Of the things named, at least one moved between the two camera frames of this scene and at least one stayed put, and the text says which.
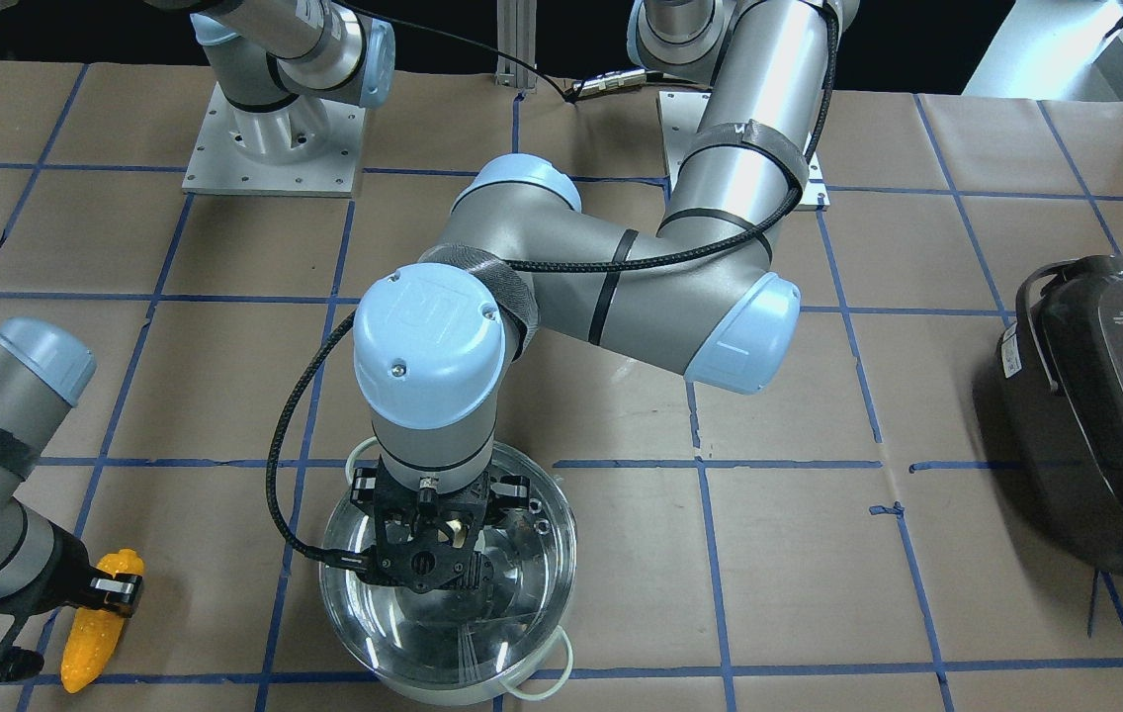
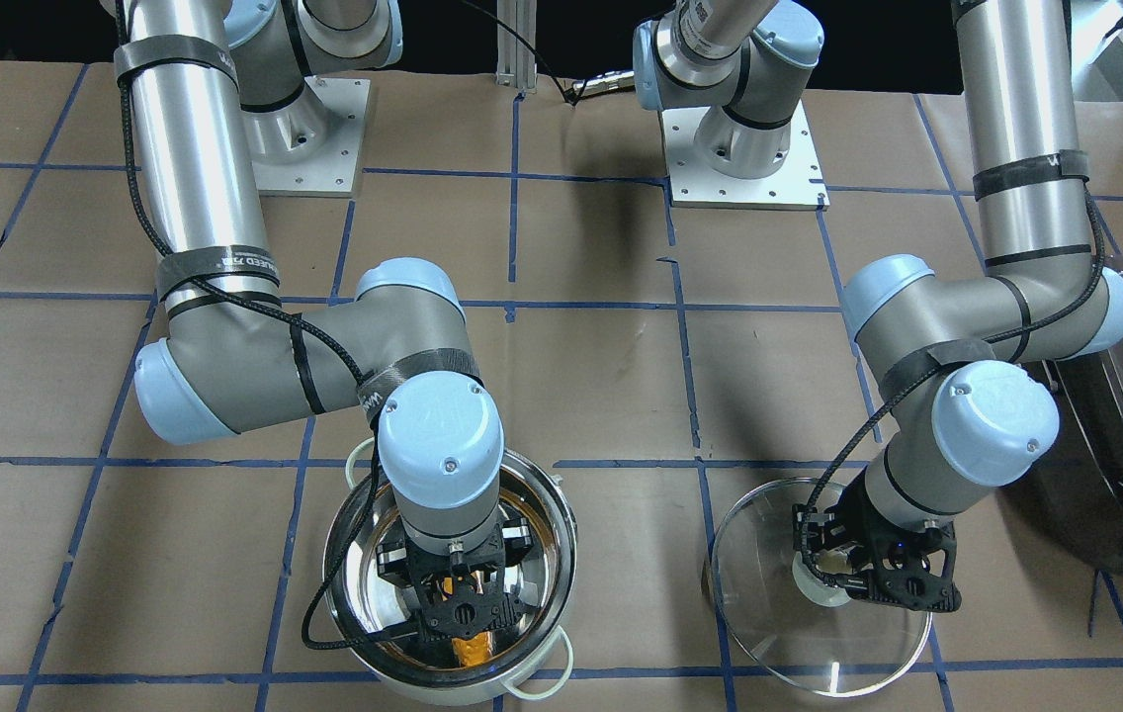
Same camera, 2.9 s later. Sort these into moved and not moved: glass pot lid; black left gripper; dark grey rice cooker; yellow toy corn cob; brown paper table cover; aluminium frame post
Moved: black left gripper; yellow toy corn cob; glass pot lid
Not moved: dark grey rice cooker; aluminium frame post; brown paper table cover
